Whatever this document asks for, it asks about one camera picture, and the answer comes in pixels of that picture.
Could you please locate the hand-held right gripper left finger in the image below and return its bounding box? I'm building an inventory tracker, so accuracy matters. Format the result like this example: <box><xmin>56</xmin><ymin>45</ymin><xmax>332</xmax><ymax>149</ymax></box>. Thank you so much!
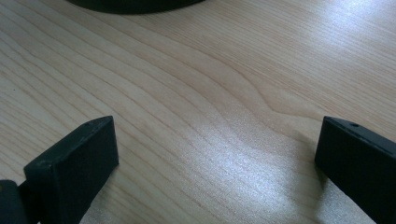
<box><xmin>18</xmin><ymin>115</ymin><xmax>120</xmax><ymax>224</ymax></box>

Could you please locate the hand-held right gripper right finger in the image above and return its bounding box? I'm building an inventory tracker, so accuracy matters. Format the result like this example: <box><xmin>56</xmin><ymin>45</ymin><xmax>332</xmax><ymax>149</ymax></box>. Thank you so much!
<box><xmin>314</xmin><ymin>115</ymin><xmax>396</xmax><ymax>224</ymax></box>

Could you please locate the black trash bin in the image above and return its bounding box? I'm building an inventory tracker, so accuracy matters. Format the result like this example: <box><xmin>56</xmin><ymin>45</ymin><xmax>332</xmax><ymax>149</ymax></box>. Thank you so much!
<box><xmin>64</xmin><ymin>0</ymin><xmax>207</xmax><ymax>15</ymax></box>

